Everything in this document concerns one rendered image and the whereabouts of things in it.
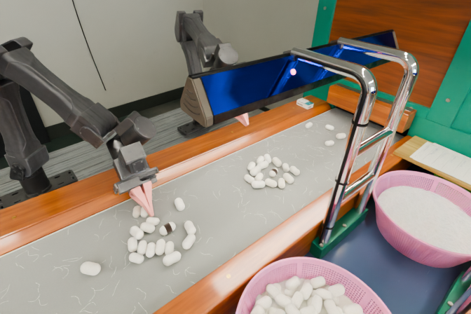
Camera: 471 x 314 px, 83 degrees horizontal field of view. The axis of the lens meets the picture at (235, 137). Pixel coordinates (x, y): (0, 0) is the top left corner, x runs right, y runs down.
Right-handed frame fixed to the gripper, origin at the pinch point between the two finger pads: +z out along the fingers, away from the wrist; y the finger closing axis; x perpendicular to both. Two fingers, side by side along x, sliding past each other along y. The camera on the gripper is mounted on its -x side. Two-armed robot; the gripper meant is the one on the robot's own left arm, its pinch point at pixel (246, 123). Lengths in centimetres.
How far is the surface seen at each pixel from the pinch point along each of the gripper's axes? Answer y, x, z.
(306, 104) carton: 37.2, 9.4, -0.1
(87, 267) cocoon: -49, -1, 16
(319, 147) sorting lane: 22.5, 0.5, 16.8
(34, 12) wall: -31, 117, -150
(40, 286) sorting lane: -57, 2, 15
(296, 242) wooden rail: -13.4, -14.8, 30.9
